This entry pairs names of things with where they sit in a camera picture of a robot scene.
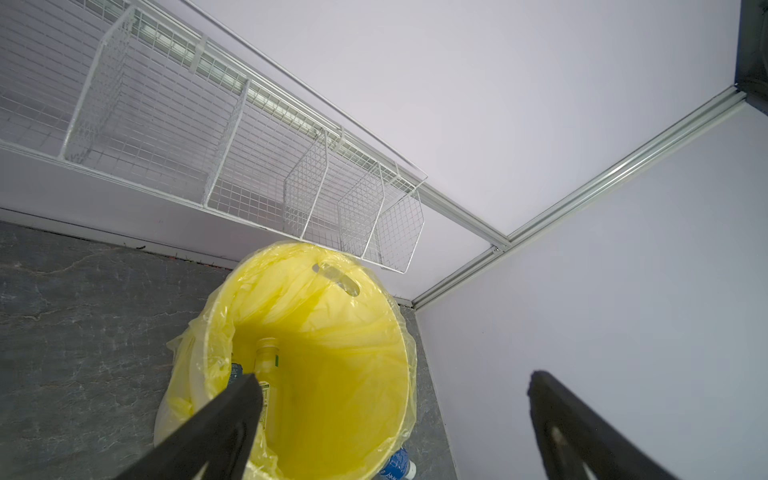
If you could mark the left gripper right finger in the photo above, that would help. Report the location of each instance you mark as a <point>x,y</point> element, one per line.
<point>576,443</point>

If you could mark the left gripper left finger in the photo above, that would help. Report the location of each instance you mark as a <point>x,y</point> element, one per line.
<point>215,442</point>

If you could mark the small bottle blue label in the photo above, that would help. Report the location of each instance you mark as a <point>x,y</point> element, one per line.
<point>236,373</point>

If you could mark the square bottle green white label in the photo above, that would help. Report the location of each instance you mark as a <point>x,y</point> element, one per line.
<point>266,370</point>

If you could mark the yellow bin liner bag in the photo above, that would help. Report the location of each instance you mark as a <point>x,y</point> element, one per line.
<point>347,365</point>

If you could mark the Pepsi water bottle blue label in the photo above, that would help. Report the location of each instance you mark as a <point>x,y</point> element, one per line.
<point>399,467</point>

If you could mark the long white wire shelf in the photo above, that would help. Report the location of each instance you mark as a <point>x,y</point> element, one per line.
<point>126,92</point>

